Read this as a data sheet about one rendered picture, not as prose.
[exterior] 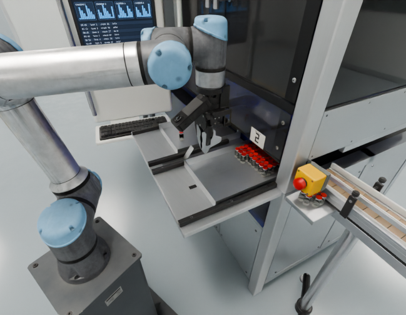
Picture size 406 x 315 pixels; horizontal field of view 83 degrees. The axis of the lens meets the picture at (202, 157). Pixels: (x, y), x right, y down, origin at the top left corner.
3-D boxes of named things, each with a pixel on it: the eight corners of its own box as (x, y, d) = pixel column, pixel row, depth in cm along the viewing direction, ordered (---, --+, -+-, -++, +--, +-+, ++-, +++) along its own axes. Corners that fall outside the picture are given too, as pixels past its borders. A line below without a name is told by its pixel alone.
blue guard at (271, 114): (139, 48, 220) (136, 26, 209) (281, 160, 83) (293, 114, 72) (138, 48, 220) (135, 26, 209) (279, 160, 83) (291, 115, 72)
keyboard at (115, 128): (164, 117, 150) (164, 114, 148) (170, 128, 139) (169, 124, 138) (99, 129, 139) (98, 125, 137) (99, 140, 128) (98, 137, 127)
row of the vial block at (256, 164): (241, 153, 106) (242, 145, 103) (267, 176, 93) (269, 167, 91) (237, 154, 105) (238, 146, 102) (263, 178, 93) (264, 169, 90)
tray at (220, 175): (248, 145, 112) (249, 139, 109) (288, 177, 93) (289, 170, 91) (184, 166, 99) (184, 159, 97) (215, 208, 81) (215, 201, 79)
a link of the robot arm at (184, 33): (137, 32, 44) (194, 31, 45) (141, 24, 53) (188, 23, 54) (143, 74, 49) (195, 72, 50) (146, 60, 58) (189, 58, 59)
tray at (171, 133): (214, 115, 135) (214, 110, 133) (240, 137, 117) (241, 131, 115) (159, 129, 123) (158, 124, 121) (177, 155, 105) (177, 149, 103)
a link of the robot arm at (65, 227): (46, 265, 64) (23, 236, 55) (62, 224, 74) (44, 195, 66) (92, 259, 65) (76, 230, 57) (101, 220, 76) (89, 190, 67)
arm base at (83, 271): (75, 295, 67) (62, 279, 61) (50, 264, 74) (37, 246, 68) (119, 256, 76) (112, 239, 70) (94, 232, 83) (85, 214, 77)
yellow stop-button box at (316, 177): (307, 177, 82) (313, 160, 77) (324, 190, 77) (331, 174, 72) (291, 184, 79) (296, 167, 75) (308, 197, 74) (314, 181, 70)
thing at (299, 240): (221, 117, 321) (224, 49, 268) (360, 231, 175) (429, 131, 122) (151, 134, 285) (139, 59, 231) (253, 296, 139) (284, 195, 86)
